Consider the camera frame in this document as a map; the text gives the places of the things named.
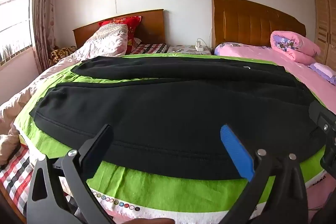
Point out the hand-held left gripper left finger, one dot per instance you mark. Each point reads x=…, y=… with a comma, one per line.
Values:
x=101, y=140

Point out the black pants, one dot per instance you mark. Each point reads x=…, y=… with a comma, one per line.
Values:
x=170, y=108

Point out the green blanket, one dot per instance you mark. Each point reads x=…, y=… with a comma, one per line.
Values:
x=157, y=192

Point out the white power strip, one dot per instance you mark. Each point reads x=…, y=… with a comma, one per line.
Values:
x=199, y=47

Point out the tiger plush toy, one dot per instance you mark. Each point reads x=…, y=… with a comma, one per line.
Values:
x=61, y=53

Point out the pink bed sheet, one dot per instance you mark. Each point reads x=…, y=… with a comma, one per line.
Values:
x=262, y=54

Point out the folded pink floral quilt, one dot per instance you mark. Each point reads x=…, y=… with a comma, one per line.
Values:
x=294, y=45

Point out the pink white patterned quilt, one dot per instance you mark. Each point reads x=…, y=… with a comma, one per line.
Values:
x=39, y=77

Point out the pink curtain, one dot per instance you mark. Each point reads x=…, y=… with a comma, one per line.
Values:
x=43, y=16

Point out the purple white folded cloth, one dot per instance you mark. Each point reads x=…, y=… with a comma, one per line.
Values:
x=323, y=69

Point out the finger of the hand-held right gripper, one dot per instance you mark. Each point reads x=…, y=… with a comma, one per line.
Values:
x=319, y=113

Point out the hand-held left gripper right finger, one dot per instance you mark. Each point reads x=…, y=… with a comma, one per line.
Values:
x=236, y=150

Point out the red pillow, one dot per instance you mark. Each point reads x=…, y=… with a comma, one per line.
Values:
x=123, y=21

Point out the window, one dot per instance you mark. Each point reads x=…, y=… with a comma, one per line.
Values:
x=15, y=16

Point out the small wooden headboard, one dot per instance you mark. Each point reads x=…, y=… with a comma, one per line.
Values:
x=152, y=27

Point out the light wooden wardrobe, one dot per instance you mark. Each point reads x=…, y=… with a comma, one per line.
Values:
x=325, y=24

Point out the large padded wooden headboard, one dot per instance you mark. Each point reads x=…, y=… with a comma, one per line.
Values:
x=249, y=22

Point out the red plaid bed sheet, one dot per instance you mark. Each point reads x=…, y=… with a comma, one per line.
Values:
x=15, y=179

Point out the nightstand with floral cloth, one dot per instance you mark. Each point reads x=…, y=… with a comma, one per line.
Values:
x=183, y=49

